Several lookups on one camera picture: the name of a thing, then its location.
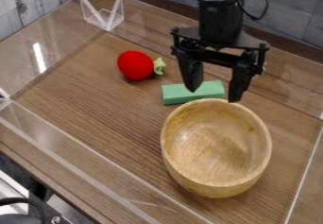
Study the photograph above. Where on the clear acrylic enclosure wall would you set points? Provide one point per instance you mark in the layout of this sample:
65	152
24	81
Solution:
81	129

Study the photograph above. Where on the red felt strawberry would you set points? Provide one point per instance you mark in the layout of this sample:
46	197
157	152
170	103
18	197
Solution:
136	65

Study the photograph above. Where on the black metal mount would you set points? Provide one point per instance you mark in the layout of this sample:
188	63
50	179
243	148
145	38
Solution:
52	216

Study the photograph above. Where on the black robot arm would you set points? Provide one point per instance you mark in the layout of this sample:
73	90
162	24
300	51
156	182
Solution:
218	42

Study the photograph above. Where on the green rectangular block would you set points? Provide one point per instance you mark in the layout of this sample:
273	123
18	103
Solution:
176	94

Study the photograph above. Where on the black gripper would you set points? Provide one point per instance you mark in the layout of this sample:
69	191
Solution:
241	55

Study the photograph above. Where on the wooden bowl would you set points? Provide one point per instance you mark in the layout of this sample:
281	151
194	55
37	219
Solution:
216	147

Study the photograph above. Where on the clear acrylic corner bracket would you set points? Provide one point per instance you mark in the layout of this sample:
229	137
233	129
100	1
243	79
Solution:
104	19

